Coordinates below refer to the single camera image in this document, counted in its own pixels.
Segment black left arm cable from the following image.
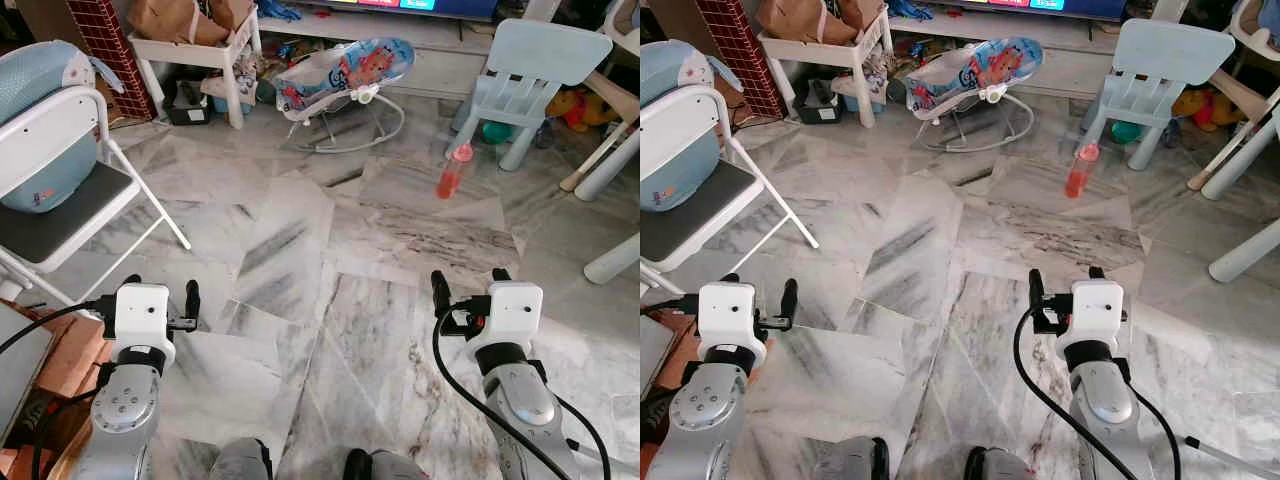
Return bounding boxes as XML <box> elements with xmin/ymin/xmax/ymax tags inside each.
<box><xmin>0</xmin><ymin>298</ymin><xmax>116</xmax><ymax>480</ymax></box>
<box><xmin>640</xmin><ymin>293</ymin><xmax>701</xmax><ymax>317</ymax></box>

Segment small white stool table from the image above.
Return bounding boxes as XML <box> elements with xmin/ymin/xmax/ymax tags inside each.
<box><xmin>757</xmin><ymin>8</ymin><xmax>893</xmax><ymax>130</ymax></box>
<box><xmin>128</xmin><ymin>8</ymin><xmax>264</xmax><ymax>130</ymax></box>

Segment red lattice panel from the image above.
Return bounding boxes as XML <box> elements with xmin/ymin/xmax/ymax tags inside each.
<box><xmin>695</xmin><ymin>0</ymin><xmax>788</xmax><ymax>123</ymax></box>
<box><xmin>66</xmin><ymin>0</ymin><xmax>158</xmax><ymax>123</ymax></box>

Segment grey right robot leg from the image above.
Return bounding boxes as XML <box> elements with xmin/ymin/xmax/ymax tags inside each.
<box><xmin>343</xmin><ymin>448</ymin><xmax>431</xmax><ymax>480</ymax></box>
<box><xmin>962</xmin><ymin>447</ymin><xmax>1041</xmax><ymax>480</ymax></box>

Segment red drink bottle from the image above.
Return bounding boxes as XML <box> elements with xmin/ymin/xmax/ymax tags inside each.
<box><xmin>437</xmin><ymin>143</ymin><xmax>475</xmax><ymax>200</ymax></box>
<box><xmin>1064</xmin><ymin>143</ymin><xmax>1101</xmax><ymax>200</ymax></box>

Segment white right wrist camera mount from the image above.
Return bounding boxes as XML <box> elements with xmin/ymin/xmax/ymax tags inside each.
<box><xmin>465</xmin><ymin>282</ymin><xmax>544</xmax><ymax>363</ymax></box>
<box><xmin>1055</xmin><ymin>280</ymin><xmax>1126</xmax><ymax>361</ymax></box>

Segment light blue child chair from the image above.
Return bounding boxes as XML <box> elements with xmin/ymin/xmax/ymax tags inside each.
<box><xmin>1078</xmin><ymin>18</ymin><xmax>1237</xmax><ymax>173</ymax></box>
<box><xmin>448</xmin><ymin>18</ymin><xmax>614</xmax><ymax>173</ymax></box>

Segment black box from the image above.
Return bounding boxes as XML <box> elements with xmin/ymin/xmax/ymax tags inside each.
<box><xmin>793</xmin><ymin>78</ymin><xmax>843</xmax><ymax>127</ymax></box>
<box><xmin>164</xmin><ymin>78</ymin><xmax>213</xmax><ymax>127</ymax></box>

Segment television screen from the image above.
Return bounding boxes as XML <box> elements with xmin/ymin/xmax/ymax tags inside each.
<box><xmin>925</xmin><ymin>0</ymin><xmax>1129</xmax><ymax>21</ymax></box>
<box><xmin>300</xmin><ymin>0</ymin><xmax>501</xmax><ymax>21</ymax></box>

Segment white high chair wooden legs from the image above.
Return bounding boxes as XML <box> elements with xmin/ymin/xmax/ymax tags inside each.
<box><xmin>560</xmin><ymin>0</ymin><xmax>641</xmax><ymax>193</ymax></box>
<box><xmin>1187</xmin><ymin>0</ymin><xmax>1280</xmax><ymax>193</ymax></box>

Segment yellow plush toy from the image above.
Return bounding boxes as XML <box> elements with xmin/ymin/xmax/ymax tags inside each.
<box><xmin>1172</xmin><ymin>88</ymin><xmax>1251</xmax><ymax>133</ymax></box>
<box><xmin>545</xmin><ymin>88</ymin><xmax>623</xmax><ymax>133</ymax></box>

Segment brown paper bag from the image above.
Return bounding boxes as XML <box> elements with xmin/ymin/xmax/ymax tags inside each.
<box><xmin>755</xmin><ymin>0</ymin><xmax>886</xmax><ymax>47</ymax></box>
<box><xmin>127</xmin><ymin>0</ymin><xmax>257</xmax><ymax>47</ymax></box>

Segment light blue baby seat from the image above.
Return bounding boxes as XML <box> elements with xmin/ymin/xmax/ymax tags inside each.
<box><xmin>640</xmin><ymin>40</ymin><xmax>746</xmax><ymax>213</ymax></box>
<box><xmin>0</xmin><ymin>40</ymin><xmax>126</xmax><ymax>214</ymax></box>

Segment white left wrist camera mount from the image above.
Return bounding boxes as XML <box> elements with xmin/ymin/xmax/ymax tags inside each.
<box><xmin>113</xmin><ymin>284</ymin><xmax>176</xmax><ymax>366</ymax></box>
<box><xmin>697</xmin><ymin>282</ymin><xmax>769</xmax><ymax>366</ymax></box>

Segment white folding chair black seat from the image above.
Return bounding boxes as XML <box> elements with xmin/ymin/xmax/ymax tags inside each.
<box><xmin>640</xmin><ymin>85</ymin><xmax>821</xmax><ymax>296</ymax></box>
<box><xmin>0</xmin><ymin>85</ymin><xmax>193</xmax><ymax>301</ymax></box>

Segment brown cardboard box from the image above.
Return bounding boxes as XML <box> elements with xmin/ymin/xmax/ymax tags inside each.
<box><xmin>0</xmin><ymin>300</ymin><xmax>116</xmax><ymax>480</ymax></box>
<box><xmin>640</xmin><ymin>305</ymin><xmax>706</xmax><ymax>480</ymax></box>

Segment printed baby bouncer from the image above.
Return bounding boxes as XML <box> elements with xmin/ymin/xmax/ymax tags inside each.
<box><xmin>903</xmin><ymin>37</ymin><xmax>1046</xmax><ymax>154</ymax></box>
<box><xmin>274</xmin><ymin>37</ymin><xmax>417</xmax><ymax>154</ymax></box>

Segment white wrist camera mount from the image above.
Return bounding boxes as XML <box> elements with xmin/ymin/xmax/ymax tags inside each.
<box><xmin>1055</xmin><ymin>280</ymin><xmax>1126</xmax><ymax>361</ymax></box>
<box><xmin>465</xmin><ymin>282</ymin><xmax>544</xmax><ymax>363</ymax></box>
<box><xmin>697</xmin><ymin>282</ymin><xmax>769</xmax><ymax>366</ymax></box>
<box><xmin>113</xmin><ymin>284</ymin><xmax>176</xmax><ymax>366</ymax></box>

